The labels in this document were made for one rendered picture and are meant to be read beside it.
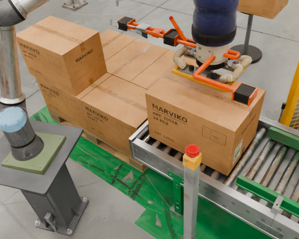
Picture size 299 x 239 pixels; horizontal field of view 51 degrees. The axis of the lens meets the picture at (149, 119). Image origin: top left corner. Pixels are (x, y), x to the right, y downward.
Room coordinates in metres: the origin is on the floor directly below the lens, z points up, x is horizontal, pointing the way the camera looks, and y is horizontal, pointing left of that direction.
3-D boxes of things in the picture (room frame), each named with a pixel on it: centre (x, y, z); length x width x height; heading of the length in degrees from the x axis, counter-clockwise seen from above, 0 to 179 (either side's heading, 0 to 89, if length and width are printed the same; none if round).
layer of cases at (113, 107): (2.35, 0.22, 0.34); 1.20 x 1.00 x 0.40; 49
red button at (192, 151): (0.92, -0.18, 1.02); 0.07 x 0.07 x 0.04
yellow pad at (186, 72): (1.36, -0.31, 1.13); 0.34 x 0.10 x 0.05; 50
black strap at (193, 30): (1.44, -0.37, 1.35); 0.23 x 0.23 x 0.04
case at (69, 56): (2.36, 0.69, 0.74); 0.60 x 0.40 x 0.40; 49
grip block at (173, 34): (1.60, -0.18, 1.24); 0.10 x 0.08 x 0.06; 140
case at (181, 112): (1.43, -0.35, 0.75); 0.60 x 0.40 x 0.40; 49
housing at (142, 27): (1.74, -0.02, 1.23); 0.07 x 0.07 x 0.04; 50
